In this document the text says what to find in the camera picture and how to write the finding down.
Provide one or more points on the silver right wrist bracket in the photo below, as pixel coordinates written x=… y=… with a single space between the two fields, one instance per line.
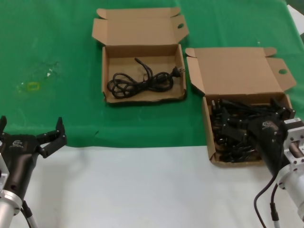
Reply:
x=293 y=131

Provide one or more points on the torn-edged open cardboard box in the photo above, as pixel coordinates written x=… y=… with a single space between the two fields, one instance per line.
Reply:
x=133 y=26

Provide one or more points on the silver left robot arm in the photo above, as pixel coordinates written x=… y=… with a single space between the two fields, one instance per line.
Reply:
x=7 y=209

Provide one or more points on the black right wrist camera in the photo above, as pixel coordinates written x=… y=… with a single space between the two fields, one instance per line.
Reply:
x=294 y=121

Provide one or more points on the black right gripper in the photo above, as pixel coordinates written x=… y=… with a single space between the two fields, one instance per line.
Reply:
x=270 y=142

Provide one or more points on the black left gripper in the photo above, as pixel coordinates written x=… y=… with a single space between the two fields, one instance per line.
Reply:
x=19 y=156

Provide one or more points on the green table cloth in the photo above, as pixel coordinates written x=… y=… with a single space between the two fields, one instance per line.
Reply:
x=59 y=107

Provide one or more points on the silver wrist bracket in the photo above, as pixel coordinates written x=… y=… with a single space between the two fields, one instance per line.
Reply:
x=3 y=173
x=293 y=131

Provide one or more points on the silver left wrist bracket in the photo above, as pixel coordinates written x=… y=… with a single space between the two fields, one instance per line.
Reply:
x=3 y=173

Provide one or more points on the yellow tape square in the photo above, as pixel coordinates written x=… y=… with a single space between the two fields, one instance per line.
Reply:
x=28 y=87

